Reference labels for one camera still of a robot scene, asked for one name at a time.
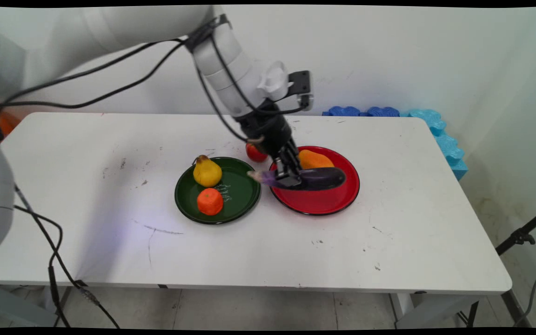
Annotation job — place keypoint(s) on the purple toy eggplant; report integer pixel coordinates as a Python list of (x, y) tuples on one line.
[(324, 178)]

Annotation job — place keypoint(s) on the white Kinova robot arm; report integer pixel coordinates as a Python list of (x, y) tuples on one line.
[(231, 70)]

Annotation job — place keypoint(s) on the yellow toy mango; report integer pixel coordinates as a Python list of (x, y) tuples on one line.
[(317, 160)]

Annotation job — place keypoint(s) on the red toy tomato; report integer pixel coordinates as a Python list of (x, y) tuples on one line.
[(255, 153)]

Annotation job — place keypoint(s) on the orange toy fruit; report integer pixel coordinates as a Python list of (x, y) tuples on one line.
[(210, 202)]

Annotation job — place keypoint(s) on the dark green round plate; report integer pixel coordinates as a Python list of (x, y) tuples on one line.
[(242, 195)]

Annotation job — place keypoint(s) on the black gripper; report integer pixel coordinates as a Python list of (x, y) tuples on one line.
[(268, 132)]

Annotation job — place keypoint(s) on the red round plate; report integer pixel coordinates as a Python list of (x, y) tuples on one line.
[(324, 200)]

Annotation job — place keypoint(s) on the light blue foam mat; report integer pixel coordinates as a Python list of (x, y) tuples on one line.
[(449, 149)]

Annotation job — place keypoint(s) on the black tripod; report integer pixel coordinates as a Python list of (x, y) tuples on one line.
[(521, 236)]

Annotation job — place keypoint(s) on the yellow toy pear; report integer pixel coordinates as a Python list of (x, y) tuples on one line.
[(207, 173)]

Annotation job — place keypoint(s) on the orange object behind table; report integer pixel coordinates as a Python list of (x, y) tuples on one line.
[(7, 124)]

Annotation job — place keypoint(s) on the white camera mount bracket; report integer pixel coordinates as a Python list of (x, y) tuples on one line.
[(275, 81)]

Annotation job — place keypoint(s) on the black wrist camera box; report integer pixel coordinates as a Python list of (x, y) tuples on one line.
[(301, 86)]

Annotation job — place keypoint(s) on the white table leg frame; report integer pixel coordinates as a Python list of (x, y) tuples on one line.
[(428, 309)]

